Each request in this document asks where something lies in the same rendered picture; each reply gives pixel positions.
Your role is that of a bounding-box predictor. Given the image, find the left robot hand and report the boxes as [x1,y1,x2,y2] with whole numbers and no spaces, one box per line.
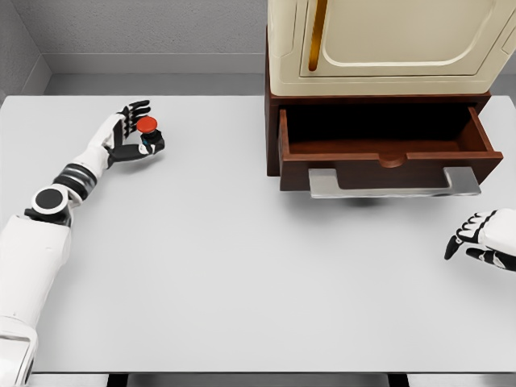
[85,99,167,170]

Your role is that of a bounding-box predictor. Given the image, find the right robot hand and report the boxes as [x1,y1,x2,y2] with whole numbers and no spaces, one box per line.
[443,208,516,273]

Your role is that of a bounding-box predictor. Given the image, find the red push-button switch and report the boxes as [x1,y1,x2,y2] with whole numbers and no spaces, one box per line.
[135,116,163,153]

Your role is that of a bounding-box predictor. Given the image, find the brown wooden drawer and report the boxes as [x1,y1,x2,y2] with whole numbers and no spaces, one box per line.
[277,103,505,193]

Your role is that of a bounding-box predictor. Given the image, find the brown wooden cabinet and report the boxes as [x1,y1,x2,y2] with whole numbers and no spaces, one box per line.
[264,30,493,178]

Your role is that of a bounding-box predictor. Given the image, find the silver drawer handle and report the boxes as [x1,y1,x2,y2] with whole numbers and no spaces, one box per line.
[307,166,482,199]

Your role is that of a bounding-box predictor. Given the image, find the cream appliance with gold handle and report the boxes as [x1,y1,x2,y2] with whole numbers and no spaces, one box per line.
[267,0,516,98]

